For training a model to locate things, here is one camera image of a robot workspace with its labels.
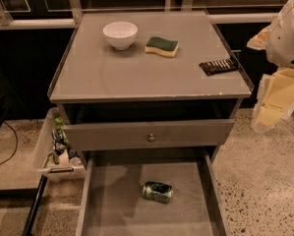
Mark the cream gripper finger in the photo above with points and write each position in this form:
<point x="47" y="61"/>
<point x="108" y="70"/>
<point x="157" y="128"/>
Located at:
<point x="258" y="42"/>
<point x="275" y="100"/>

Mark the green soda can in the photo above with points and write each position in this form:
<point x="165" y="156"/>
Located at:
<point x="158" y="192"/>

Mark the grey top drawer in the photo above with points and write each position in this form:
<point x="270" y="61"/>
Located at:
<point x="175" y="124"/>

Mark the metal railing frame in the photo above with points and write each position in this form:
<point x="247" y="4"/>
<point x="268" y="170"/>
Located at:
<point x="63" y="14"/>

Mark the white ceramic bowl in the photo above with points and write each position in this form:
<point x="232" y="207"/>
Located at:
<point x="120" y="35"/>

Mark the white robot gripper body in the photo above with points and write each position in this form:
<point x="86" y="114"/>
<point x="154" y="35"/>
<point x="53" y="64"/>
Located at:
<point x="286" y="40"/>

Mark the green and yellow sponge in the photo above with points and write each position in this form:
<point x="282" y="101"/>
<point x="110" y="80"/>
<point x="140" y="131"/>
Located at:
<point x="162" y="46"/>

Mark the brass drawer knob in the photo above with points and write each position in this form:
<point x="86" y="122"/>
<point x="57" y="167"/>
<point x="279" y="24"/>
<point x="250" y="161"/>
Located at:
<point x="151" y="138"/>

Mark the grey drawer cabinet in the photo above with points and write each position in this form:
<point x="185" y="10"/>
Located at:
<point x="95" y="72"/>

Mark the grey open middle drawer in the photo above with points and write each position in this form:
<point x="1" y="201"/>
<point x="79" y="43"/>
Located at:
<point x="113" y="202"/>

